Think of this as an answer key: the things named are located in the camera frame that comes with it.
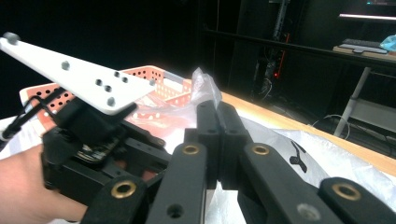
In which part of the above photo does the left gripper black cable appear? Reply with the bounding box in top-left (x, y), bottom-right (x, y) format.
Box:
top-left (0, 90), bottom-right (68, 143)

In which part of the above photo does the dark equipment rack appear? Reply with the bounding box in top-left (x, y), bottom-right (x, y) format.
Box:
top-left (255, 0), bottom-right (292, 94)

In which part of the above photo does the light blue plastic bag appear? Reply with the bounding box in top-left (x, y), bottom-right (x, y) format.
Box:
top-left (380, 33), bottom-right (396, 52)

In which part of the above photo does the white board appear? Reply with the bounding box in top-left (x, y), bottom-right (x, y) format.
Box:
top-left (0, 115), bottom-right (45, 161)

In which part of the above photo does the dark keyboard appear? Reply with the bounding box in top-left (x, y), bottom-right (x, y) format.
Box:
top-left (337, 37), bottom-right (389, 55)

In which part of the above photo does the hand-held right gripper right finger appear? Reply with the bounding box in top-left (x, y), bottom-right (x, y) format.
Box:
top-left (218, 102), bottom-right (344, 224)

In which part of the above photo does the pink perforated plastic basket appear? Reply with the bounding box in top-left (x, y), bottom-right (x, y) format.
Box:
top-left (19, 64), bottom-right (194, 139)

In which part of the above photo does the tangle of floor cables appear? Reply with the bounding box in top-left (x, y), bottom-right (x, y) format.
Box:
top-left (311, 113), bottom-right (396, 158)

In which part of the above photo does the clear printed plastic bag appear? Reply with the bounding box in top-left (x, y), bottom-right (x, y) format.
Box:
top-left (130, 66), bottom-right (396, 224)

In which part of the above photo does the glowing light strip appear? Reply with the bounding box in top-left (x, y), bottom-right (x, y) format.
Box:
top-left (338, 12), bottom-right (396, 22)

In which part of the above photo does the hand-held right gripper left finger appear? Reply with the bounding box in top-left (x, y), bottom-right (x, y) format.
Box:
top-left (146, 100), bottom-right (224, 224)

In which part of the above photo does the wooden table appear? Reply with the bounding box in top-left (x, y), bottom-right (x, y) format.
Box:
top-left (221, 91), bottom-right (396, 177)

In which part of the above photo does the white-legged desk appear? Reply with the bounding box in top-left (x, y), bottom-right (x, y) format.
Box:
top-left (332, 45), bottom-right (396, 139)

